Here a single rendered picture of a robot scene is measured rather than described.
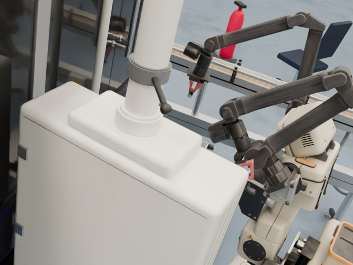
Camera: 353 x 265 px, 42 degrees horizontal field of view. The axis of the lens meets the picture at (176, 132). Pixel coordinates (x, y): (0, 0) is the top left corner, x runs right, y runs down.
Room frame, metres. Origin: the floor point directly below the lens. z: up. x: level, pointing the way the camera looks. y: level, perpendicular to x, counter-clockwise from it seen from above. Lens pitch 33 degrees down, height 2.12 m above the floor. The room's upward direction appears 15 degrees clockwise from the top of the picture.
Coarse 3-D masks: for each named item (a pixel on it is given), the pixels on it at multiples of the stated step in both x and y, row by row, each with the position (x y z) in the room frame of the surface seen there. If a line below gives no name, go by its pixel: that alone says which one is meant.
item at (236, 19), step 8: (240, 8) 4.98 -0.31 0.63; (232, 16) 4.95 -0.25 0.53; (240, 16) 4.94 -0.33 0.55; (232, 24) 4.93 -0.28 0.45; (240, 24) 4.94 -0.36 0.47; (224, 48) 4.93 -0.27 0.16; (232, 48) 4.94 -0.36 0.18; (216, 56) 4.94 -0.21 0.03; (224, 56) 4.92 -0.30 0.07; (232, 56) 5.01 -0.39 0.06
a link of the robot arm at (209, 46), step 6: (192, 42) 1.89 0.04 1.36; (210, 42) 1.85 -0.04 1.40; (186, 48) 1.88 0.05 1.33; (192, 48) 1.88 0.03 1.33; (198, 48) 1.88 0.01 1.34; (204, 48) 1.85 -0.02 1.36; (210, 48) 1.84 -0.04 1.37; (186, 54) 1.87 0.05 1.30; (192, 54) 1.86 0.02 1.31; (210, 54) 1.85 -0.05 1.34
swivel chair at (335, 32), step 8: (336, 24) 4.40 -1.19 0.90; (344, 24) 4.50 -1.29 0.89; (328, 32) 4.37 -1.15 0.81; (336, 32) 4.45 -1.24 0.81; (344, 32) 4.58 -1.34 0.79; (328, 40) 4.42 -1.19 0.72; (336, 40) 4.54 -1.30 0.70; (320, 48) 4.39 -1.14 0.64; (328, 48) 4.50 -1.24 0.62; (336, 48) 4.64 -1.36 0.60; (280, 56) 4.48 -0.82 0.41; (288, 56) 4.48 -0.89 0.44; (296, 56) 4.53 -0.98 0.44; (320, 56) 4.46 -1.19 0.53; (328, 56) 4.59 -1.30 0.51; (288, 64) 4.40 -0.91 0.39; (296, 64) 4.35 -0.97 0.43; (320, 64) 4.50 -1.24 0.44; (296, 72) 4.52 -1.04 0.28
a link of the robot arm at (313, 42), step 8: (312, 16) 1.83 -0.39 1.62; (304, 24) 1.81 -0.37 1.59; (312, 24) 1.80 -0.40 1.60; (320, 24) 1.80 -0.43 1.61; (312, 32) 1.80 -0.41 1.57; (320, 32) 1.80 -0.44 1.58; (312, 40) 1.80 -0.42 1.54; (320, 40) 1.81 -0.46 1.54; (304, 48) 1.81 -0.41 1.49; (312, 48) 1.79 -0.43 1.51; (304, 56) 1.79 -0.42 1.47; (312, 56) 1.78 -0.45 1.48; (304, 64) 1.78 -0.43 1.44; (312, 64) 1.77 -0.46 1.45; (304, 72) 1.77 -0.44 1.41; (312, 72) 1.77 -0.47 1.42; (296, 104) 1.71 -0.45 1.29
